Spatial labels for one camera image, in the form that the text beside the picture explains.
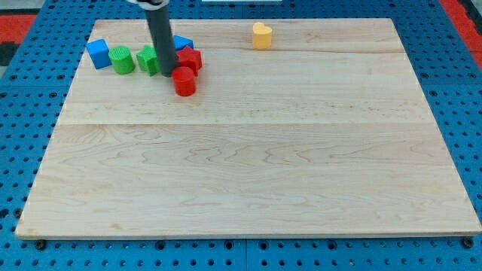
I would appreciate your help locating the red cylinder block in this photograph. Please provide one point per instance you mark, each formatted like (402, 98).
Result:
(184, 81)

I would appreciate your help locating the red star block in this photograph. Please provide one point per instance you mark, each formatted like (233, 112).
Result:
(191, 58)

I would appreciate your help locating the blue triangle block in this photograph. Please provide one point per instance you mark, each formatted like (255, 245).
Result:
(181, 42)

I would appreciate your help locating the green cylinder block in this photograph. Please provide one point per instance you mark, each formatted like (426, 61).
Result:
(121, 59)

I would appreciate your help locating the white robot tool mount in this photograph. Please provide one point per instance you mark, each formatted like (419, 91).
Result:
(149, 2)

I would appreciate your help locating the green star block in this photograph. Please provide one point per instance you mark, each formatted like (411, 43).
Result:
(147, 60)

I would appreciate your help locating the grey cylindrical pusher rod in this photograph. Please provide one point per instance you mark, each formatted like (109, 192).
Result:
(157, 16)

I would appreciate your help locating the blue cube block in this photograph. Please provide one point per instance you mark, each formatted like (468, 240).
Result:
(98, 51)

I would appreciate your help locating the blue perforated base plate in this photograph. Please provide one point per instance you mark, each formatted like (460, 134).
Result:
(36, 83)

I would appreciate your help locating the yellow heart block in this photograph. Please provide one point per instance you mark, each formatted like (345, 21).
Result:
(261, 36)

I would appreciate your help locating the light wooden board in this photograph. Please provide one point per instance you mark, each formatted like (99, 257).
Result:
(327, 134)

